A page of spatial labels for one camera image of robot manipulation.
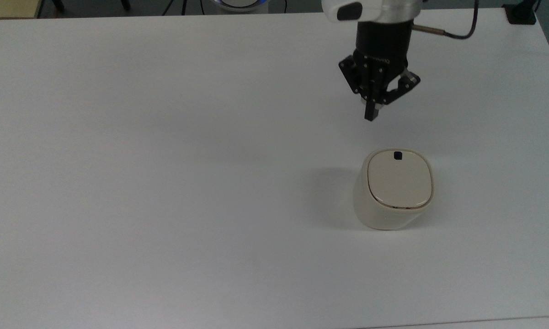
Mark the cream desktop trash bin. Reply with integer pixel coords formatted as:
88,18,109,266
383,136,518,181
352,148,435,231

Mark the cream trash bin lid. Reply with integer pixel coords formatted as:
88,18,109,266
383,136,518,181
367,150,434,210

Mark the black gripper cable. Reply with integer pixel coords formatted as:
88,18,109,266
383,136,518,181
411,0,480,40

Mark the white adjoining table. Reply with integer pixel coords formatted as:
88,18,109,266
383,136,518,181
359,316,549,329

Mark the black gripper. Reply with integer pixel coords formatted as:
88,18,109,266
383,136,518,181
338,20,421,122

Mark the white robot base blue ring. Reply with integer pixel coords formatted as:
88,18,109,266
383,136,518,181
210,0,269,13

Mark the black table clamp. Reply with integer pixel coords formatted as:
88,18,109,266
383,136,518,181
502,0,541,25

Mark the beige cabinet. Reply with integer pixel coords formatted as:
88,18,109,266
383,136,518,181
0,0,45,20

